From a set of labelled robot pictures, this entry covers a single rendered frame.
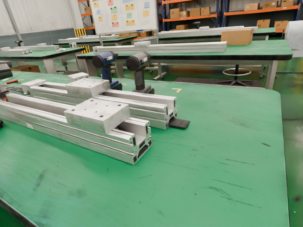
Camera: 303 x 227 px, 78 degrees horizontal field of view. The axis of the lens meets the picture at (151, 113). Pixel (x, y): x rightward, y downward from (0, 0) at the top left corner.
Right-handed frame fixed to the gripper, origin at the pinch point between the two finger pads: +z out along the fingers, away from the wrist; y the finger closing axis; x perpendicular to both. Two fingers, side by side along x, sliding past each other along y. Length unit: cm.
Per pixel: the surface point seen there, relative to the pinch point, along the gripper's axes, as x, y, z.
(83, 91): -49, 10, -14
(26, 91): -1.9, 13.7, -4.7
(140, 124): -84, -4, -16
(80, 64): 179, 226, 56
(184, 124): -92, 11, -9
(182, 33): 13, 343, 7
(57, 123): -54, -8, -11
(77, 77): -24.0, 31.1, -9.8
